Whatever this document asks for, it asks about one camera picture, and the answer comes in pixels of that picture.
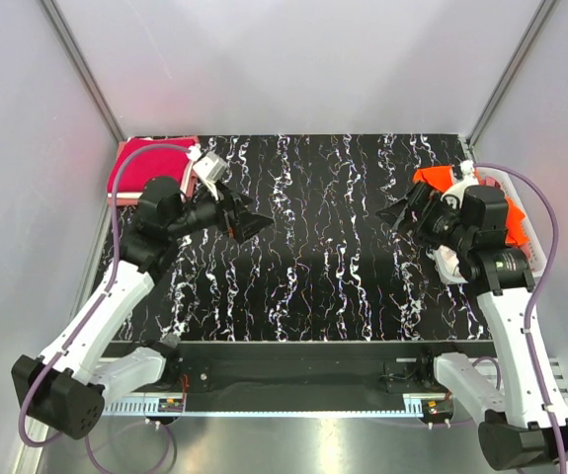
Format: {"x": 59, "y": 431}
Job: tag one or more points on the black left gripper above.
{"x": 245, "y": 223}

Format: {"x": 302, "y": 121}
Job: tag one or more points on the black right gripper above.
{"x": 423, "y": 198}

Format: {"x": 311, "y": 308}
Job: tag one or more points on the orange t-shirt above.
{"x": 442, "y": 179}

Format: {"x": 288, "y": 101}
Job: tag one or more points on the crimson red t-shirt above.
{"x": 150, "y": 165}

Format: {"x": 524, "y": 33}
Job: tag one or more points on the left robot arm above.
{"x": 115, "y": 296}

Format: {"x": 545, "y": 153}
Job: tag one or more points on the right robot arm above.
{"x": 525, "y": 423}

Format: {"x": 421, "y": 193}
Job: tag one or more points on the folded white t-shirt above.
{"x": 187, "y": 178}

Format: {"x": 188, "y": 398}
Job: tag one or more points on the white printed t-shirt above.
{"x": 447, "y": 265}

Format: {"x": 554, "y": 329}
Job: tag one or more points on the folded pink t-shirt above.
{"x": 192, "y": 185}

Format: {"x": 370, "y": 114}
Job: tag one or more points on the white plastic laundry basket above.
{"x": 533, "y": 250}

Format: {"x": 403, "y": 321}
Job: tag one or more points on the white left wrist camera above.
{"x": 207, "y": 168}

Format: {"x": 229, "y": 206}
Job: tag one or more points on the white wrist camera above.
{"x": 461, "y": 185}
{"x": 207, "y": 168}

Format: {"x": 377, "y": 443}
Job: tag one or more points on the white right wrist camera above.
{"x": 461, "y": 185}

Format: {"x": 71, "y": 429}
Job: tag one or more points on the aluminium corner post left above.
{"x": 58, "y": 23}

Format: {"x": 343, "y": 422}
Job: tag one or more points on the aluminium corner post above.
{"x": 537, "y": 23}
{"x": 58, "y": 23}

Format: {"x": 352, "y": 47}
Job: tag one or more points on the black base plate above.
{"x": 309, "y": 378}

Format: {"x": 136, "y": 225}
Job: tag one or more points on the aluminium front rail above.
{"x": 165, "y": 404}

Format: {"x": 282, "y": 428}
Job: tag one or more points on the aluminium corner post right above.
{"x": 537, "y": 23}

